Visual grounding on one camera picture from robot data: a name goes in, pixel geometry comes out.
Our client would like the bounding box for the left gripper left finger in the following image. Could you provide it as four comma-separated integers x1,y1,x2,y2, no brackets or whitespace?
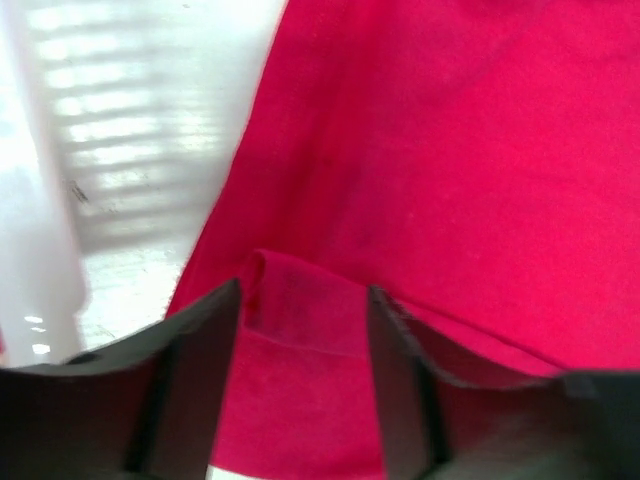
1,280,241,479

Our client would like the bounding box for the red t shirt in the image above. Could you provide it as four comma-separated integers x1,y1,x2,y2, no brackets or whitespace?
169,1,639,479

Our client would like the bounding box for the white plastic basket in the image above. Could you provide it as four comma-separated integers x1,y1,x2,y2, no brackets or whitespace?
1,1,284,367

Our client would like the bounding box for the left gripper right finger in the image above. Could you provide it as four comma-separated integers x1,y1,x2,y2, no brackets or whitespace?
367,287,639,479

